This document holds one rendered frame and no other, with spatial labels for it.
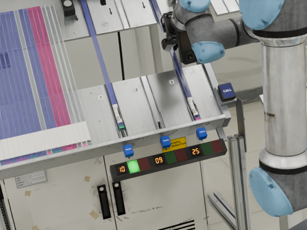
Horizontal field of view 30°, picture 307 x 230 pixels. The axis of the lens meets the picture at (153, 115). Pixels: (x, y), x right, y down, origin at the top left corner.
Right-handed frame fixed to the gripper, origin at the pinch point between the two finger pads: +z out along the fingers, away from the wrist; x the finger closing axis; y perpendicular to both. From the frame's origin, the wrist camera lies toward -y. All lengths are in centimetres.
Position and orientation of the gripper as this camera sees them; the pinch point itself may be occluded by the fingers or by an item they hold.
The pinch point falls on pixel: (172, 50)
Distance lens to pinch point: 177.6
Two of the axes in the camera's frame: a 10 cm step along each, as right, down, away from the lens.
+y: -2.6, -9.5, 1.8
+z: -1.6, 2.3, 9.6
